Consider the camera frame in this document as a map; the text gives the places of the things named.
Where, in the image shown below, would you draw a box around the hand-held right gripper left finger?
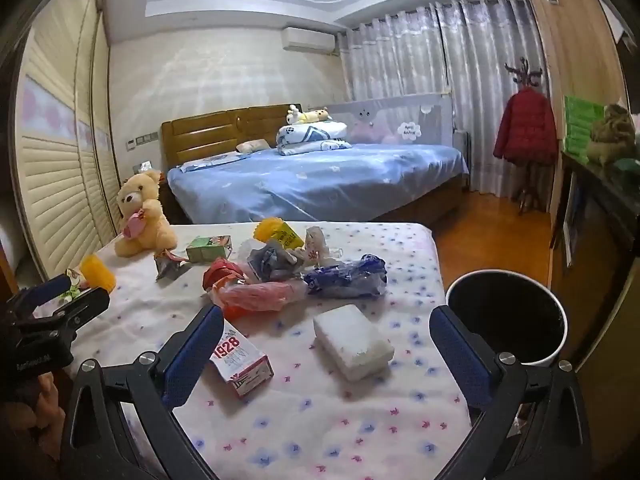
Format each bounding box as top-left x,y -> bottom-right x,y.
60,304 -> 226,480

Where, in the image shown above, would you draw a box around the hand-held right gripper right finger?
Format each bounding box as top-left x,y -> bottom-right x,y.
431,305 -> 593,480

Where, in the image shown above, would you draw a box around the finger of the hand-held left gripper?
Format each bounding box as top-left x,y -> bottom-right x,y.
7,274 -> 73,311
30,287 -> 111,337

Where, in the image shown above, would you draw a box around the yellow foam net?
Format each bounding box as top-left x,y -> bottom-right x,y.
80,255 -> 117,293

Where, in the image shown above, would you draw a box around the black trash bin white rim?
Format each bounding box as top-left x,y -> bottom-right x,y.
445,270 -> 569,367

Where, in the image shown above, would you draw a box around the red snack bag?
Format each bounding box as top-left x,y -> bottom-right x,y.
202,258 -> 246,293

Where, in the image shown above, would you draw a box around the cartoon print wrapper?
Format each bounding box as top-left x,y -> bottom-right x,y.
154,249 -> 190,281

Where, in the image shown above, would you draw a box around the green milk carton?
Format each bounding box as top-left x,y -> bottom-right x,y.
186,236 -> 233,264

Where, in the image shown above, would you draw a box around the blue plastic bag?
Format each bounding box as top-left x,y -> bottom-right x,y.
304,254 -> 388,301

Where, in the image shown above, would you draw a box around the white wrapper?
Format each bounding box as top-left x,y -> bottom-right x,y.
302,226 -> 346,268

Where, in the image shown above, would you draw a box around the person's left hand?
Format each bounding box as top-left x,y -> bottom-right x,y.
15,372 -> 67,433

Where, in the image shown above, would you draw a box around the small colourful wrapper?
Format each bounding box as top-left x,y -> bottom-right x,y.
64,269 -> 93,302

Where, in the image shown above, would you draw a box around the red and white box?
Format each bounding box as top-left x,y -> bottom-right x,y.
212,322 -> 274,400

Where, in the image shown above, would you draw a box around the pink plastic bag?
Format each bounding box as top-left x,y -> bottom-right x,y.
212,280 -> 308,318

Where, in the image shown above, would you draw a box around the yellow teddy bear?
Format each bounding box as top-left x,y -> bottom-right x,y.
115,170 -> 178,257

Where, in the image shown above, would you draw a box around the white foam block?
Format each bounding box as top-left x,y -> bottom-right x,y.
313,304 -> 395,382

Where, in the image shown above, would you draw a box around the grey plastic bag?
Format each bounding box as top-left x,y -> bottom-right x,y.
237,240 -> 311,283

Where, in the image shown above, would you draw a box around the louvered wardrobe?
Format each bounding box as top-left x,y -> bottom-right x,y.
15,0 -> 123,281

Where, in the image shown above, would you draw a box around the white floral bed sheet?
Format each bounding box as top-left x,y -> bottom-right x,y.
65,221 -> 473,480

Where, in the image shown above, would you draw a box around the yellow snack packet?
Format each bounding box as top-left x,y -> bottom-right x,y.
255,217 -> 291,247

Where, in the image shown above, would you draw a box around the dark glass door cabinet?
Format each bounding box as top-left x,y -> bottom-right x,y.
550,152 -> 640,306

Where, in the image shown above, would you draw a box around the wooden headboard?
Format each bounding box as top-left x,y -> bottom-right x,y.
160,104 -> 303,181

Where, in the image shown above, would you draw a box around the blue bed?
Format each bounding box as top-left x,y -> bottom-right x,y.
167,141 -> 471,226

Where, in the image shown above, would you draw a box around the red padded jacket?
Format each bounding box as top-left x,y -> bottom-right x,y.
493,87 -> 557,166

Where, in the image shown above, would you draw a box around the pillows with plush toy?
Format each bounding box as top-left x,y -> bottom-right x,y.
276,121 -> 353,157

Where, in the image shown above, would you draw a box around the stack of green packets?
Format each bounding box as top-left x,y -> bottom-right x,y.
562,94 -> 606,163

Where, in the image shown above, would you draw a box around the yellow white plush toy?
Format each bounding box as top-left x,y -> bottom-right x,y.
286,105 -> 332,126

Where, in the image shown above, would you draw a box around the brown fluffy cloth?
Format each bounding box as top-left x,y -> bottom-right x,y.
586,103 -> 637,166

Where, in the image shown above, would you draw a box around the grey curtain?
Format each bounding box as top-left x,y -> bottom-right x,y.
336,0 -> 548,196

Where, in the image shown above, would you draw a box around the wooden coat stand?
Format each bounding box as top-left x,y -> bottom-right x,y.
504,57 -> 543,216

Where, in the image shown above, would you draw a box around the light wooden cabinet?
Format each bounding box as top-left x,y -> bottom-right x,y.
525,0 -> 626,153

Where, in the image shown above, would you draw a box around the white air conditioner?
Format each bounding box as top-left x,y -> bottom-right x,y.
281,26 -> 337,54

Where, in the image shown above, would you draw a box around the wall switch panel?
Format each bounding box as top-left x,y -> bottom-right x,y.
126,132 -> 160,151

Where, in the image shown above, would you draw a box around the grey bed guard rail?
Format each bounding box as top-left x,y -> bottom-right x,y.
327,92 -> 453,145

